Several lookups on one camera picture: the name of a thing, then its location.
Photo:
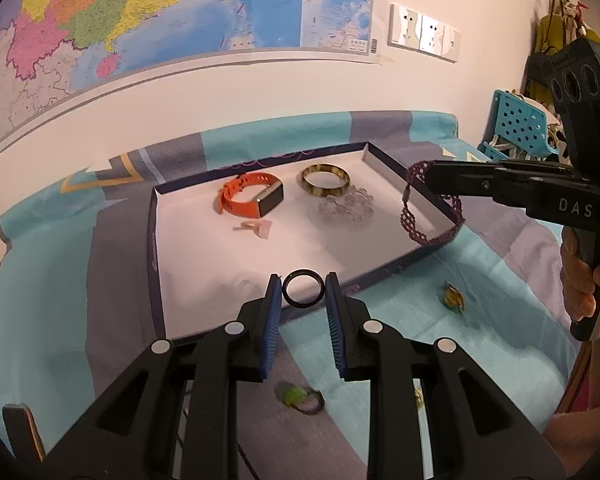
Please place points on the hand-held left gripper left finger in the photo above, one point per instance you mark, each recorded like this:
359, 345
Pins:
272, 325

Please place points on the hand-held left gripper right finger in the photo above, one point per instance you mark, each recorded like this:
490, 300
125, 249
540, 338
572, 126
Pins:
332, 325

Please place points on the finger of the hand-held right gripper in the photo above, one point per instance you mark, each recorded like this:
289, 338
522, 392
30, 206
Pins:
470, 180

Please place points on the dark blue box tray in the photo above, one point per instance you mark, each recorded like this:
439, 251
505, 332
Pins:
220, 270

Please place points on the clear pink trinket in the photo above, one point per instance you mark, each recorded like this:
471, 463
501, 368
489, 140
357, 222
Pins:
257, 229

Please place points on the orange smartwatch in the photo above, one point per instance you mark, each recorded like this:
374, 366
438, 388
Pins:
235, 202

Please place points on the tortoiseshell bangle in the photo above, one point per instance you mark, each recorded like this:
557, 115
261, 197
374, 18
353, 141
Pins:
325, 191

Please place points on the person's right hand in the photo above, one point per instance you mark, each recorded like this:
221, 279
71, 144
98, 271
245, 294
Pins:
577, 285

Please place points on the blue perforated basket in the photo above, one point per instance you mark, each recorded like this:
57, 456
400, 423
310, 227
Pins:
515, 120

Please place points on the yellow hanging garment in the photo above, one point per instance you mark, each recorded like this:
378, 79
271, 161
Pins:
550, 35

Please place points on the teal and grey printed blanket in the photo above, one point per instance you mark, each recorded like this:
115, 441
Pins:
80, 260

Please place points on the smartphone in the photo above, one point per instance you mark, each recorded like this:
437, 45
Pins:
22, 430

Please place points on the white wall socket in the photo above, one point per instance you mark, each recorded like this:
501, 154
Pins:
451, 44
431, 34
405, 25

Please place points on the colourful wall map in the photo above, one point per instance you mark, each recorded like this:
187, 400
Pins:
130, 10

